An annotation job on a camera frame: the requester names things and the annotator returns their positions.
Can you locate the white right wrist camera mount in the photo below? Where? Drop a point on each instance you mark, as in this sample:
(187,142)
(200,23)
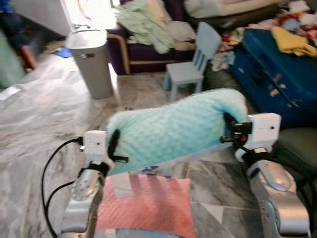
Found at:
(265,130)

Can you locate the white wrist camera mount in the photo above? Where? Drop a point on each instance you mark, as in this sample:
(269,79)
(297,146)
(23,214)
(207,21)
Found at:
(265,130)
(95,146)

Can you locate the colourful pile of clothes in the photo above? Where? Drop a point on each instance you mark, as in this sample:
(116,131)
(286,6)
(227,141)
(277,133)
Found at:
(297,17)

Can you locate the white paper sheet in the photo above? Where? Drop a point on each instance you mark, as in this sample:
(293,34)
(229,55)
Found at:
(10,92)

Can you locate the grey plastic trash bin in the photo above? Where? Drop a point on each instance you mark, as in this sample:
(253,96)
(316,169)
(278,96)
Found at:
(94,64)

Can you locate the yellow cloth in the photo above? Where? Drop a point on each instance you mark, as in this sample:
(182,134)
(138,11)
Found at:
(290,42)

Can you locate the light green blanket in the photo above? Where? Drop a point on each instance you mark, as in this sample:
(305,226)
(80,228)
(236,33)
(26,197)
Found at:
(146,25)

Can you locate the pale green object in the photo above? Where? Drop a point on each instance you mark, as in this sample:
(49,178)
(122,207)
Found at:
(10,64)

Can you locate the pink dotted plush pillow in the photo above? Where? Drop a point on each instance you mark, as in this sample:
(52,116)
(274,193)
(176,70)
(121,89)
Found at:
(148,208)

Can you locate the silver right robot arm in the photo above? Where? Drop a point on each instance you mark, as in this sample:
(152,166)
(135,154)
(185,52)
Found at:
(282,203)

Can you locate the beige pillow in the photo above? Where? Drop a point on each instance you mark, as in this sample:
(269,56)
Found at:
(181,32)

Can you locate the person in dark blue clothes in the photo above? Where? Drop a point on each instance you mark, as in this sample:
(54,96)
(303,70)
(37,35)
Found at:
(12,27)

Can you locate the small blue item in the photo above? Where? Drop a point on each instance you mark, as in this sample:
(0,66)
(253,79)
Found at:
(63,52)

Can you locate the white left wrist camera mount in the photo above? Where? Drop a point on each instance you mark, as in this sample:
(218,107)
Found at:
(95,146)

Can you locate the small light blue chair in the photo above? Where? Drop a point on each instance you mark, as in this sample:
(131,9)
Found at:
(185,72)

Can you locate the cream cushion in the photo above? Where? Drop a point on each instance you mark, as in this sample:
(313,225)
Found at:
(233,7)

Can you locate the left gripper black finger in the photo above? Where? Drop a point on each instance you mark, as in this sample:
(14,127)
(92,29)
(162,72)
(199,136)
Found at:
(114,143)

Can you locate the grey-green sofa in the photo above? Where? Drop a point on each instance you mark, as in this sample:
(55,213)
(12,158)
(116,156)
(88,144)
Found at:
(297,144)

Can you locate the blue hard-shell suitcase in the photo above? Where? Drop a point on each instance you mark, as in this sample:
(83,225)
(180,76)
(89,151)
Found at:
(267,74)

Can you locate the teal dotted plush pillow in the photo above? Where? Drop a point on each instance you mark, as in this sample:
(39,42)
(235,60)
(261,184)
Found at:
(173,129)

